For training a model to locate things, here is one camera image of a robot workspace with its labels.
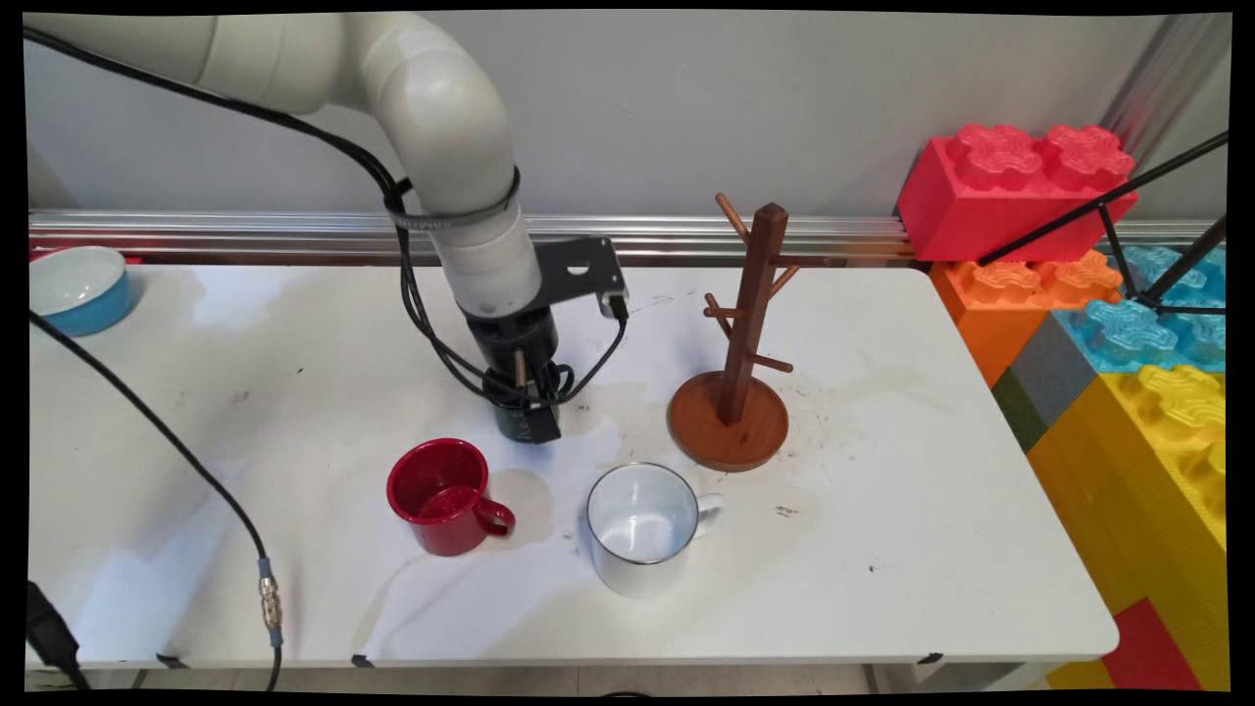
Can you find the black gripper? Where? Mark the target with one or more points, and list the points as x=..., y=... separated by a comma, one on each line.
x=515, y=348

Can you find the green enamel mug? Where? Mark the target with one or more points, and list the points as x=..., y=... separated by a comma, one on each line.
x=510, y=427

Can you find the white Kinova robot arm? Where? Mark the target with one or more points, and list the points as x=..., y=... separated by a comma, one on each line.
x=441, y=127

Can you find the red enamel mug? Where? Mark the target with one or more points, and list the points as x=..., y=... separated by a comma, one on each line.
x=441, y=495

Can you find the white enamel mug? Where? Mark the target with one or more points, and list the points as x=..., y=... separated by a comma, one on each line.
x=642, y=529

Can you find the wooden mug tree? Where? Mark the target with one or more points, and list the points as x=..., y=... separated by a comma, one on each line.
x=730, y=422

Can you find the giant orange toy brick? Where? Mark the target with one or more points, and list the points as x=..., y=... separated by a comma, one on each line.
x=1000, y=314

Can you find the giant dark green toy brick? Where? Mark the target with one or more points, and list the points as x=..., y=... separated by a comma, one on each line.
x=1020, y=412

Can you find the blue bowl white inside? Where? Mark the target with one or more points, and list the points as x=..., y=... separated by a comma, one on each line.
x=78, y=289

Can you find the giant red toy brick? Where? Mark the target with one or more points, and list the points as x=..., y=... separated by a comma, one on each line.
x=990, y=201

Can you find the giant grey toy brick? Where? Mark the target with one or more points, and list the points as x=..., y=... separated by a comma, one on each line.
x=1054, y=373

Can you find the giant light blue toy brick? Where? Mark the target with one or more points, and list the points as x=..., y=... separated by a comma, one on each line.
x=1128, y=333

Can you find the giant yellow toy brick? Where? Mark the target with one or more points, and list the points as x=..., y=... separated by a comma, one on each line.
x=1137, y=490

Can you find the black tripod legs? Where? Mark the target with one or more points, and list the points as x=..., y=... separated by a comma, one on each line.
x=1113, y=230

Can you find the flat red toy brick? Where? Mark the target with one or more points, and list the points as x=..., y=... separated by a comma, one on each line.
x=1147, y=647

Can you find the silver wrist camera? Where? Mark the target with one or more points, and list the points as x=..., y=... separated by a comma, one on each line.
x=616, y=305

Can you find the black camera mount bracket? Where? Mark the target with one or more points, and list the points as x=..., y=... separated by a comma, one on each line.
x=578, y=270

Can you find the aluminium rail behind table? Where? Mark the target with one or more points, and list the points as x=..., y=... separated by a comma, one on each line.
x=196, y=235

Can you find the aluminium post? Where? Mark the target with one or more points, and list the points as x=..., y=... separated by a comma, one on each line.
x=1162, y=78

